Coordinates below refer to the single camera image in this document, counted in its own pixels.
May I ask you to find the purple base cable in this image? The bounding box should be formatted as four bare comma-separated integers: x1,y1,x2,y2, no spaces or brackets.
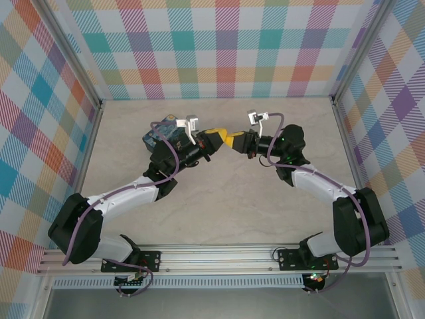
105,259,154,297
303,255,353,295

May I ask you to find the white left camera bracket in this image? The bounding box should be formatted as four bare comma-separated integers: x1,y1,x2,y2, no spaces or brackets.
177,118,197,144

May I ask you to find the starry night print box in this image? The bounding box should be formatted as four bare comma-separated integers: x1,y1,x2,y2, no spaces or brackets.
141,114,185,154

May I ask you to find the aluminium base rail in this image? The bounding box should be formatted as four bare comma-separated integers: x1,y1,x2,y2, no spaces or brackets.
36,244,404,275

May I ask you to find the aluminium side rail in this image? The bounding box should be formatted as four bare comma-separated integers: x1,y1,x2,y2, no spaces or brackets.
75,105,106,197
331,101,367,191

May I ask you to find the white slotted cable duct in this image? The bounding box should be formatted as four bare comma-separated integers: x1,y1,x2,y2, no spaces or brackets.
52,274,305,289

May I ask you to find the aluminium frame post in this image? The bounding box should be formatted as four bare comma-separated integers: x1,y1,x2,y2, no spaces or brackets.
39,0,104,109
331,0,398,104

